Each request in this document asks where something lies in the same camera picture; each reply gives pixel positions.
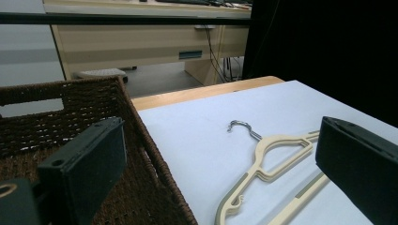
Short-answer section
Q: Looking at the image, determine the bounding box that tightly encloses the cream plastic clothes hanger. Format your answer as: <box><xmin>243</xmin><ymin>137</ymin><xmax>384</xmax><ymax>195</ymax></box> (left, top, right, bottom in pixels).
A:
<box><xmin>214</xmin><ymin>119</ymin><xmax>329</xmax><ymax>225</ymax></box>

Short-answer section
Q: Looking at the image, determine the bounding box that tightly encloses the white chair base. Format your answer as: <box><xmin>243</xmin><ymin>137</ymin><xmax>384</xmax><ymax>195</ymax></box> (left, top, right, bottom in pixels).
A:
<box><xmin>73</xmin><ymin>67</ymin><xmax>130</xmax><ymax>83</ymax></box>

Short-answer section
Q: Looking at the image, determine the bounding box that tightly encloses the white table cover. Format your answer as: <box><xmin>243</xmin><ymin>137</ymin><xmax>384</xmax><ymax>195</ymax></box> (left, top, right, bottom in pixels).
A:
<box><xmin>137</xmin><ymin>80</ymin><xmax>398</xmax><ymax>225</ymax></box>

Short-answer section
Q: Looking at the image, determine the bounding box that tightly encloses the black horizontal bar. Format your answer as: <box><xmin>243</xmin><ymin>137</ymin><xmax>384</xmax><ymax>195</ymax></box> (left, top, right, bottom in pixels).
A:
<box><xmin>0</xmin><ymin>12</ymin><xmax>252</xmax><ymax>26</ymax></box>

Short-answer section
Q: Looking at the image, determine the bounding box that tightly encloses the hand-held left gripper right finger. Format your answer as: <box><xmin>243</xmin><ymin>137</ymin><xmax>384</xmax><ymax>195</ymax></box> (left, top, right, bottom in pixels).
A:
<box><xmin>314</xmin><ymin>115</ymin><xmax>398</xmax><ymax>225</ymax></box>

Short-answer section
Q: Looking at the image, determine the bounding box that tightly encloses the black cable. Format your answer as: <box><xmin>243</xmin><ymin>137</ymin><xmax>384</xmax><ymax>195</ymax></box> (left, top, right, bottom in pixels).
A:
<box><xmin>205</xmin><ymin>25</ymin><xmax>230</xmax><ymax>83</ymax></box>

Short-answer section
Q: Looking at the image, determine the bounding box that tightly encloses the brown woven basket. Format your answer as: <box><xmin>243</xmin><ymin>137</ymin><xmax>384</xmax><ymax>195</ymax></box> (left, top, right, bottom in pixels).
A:
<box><xmin>0</xmin><ymin>75</ymin><xmax>199</xmax><ymax>225</ymax></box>

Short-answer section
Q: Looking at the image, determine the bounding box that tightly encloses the black curtain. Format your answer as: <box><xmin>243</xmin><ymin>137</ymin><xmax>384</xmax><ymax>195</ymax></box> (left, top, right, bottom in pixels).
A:
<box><xmin>242</xmin><ymin>0</ymin><xmax>398</xmax><ymax>128</ymax></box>

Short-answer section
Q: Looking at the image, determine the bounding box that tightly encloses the beige wooden desk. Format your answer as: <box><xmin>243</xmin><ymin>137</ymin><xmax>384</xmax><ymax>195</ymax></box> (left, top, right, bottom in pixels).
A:
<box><xmin>43</xmin><ymin>0</ymin><xmax>253</xmax><ymax>87</ymax></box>

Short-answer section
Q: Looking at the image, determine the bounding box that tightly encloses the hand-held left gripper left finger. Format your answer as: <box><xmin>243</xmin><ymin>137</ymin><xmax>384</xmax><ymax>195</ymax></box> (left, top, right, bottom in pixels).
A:
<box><xmin>37</xmin><ymin>116</ymin><xmax>128</xmax><ymax>225</ymax></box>

